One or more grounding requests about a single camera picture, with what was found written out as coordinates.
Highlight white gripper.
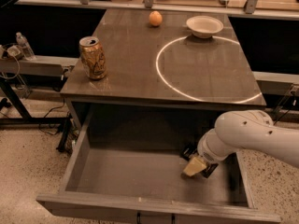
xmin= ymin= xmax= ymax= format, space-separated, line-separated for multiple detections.
xmin=183 ymin=129 xmax=237 ymax=176

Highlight black rxbar chocolate wrapper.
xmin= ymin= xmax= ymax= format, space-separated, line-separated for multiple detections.
xmin=180 ymin=144 xmax=218 ymax=178

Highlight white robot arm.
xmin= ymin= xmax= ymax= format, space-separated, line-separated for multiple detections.
xmin=183 ymin=110 xmax=299 ymax=177

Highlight open grey top drawer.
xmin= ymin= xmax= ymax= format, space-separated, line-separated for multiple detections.
xmin=36 ymin=105 xmax=281 ymax=224

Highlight grey cabinet counter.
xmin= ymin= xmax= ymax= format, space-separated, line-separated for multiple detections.
xmin=59 ymin=7 xmax=267 ymax=145

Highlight white paper bowl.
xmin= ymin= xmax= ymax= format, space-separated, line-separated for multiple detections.
xmin=186 ymin=16 xmax=223 ymax=38

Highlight gold drink can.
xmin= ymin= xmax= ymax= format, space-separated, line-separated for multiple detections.
xmin=79 ymin=36 xmax=107 ymax=80

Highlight orange fruit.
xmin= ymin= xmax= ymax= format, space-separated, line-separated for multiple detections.
xmin=149 ymin=11 xmax=163 ymax=27

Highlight grey side bench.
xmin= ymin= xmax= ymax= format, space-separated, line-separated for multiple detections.
xmin=0 ymin=56 xmax=78 ymax=125

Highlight clear plastic water bottle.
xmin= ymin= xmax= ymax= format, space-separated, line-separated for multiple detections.
xmin=16 ymin=32 xmax=36 ymax=61

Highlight black drawer handle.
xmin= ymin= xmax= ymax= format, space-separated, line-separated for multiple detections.
xmin=135 ymin=212 xmax=176 ymax=224

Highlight black floor cable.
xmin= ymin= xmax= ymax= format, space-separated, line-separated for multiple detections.
xmin=37 ymin=98 xmax=68 ymax=137

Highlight coiled cable bundle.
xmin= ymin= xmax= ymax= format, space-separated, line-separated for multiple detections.
xmin=0 ymin=42 xmax=25 ymax=80

